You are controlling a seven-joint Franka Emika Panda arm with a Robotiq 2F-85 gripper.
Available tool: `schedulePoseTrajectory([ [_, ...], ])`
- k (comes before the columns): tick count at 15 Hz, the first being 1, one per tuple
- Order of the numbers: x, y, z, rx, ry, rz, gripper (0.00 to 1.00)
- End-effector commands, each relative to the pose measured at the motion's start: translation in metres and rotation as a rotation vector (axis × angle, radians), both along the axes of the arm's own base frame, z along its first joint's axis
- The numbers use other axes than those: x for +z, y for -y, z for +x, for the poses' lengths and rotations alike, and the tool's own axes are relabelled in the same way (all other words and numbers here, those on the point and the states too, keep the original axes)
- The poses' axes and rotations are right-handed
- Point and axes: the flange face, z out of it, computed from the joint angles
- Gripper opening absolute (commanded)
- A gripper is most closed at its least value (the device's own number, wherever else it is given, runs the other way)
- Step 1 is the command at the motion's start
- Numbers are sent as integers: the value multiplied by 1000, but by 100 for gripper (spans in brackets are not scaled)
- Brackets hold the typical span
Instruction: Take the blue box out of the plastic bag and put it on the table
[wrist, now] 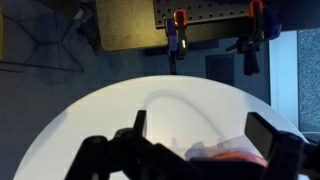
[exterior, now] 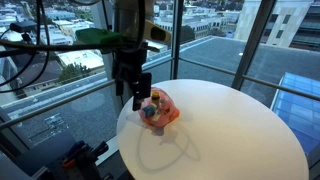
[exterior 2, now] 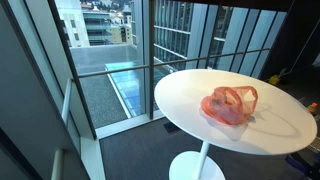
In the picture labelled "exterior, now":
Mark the pink plastic bag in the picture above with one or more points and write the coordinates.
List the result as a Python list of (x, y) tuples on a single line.
[(166, 111)]

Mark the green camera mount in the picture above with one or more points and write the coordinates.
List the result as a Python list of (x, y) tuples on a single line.
[(102, 39)]

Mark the yellow capped bottle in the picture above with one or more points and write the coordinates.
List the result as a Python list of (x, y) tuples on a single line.
[(155, 98)]

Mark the round white table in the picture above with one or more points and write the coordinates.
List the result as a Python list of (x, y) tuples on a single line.
[(221, 134)]

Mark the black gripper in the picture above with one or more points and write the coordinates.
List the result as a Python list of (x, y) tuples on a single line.
[(127, 68)]

